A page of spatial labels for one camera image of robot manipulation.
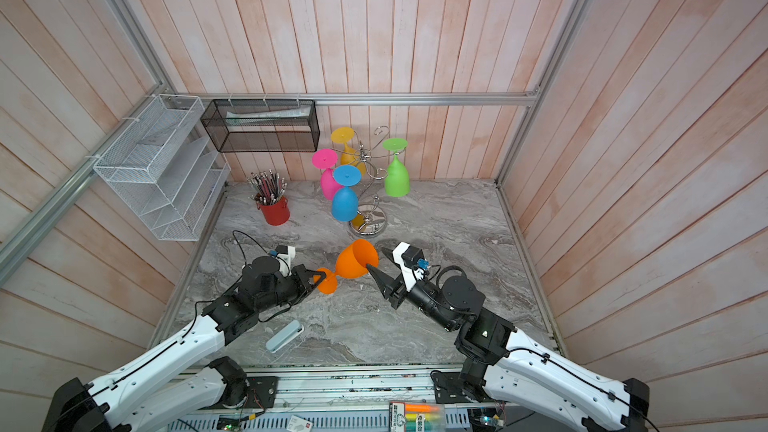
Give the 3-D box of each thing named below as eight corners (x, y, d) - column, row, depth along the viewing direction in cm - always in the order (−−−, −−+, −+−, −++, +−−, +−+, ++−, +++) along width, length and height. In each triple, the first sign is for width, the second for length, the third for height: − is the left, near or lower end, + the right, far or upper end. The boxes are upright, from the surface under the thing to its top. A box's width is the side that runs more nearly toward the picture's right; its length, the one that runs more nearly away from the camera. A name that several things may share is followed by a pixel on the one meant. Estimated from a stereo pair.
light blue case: (269, 348, 82) (264, 344, 79) (299, 322, 87) (296, 316, 83) (275, 356, 81) (270, 352, 77) (305, 329, 86) (302, 324, 82)
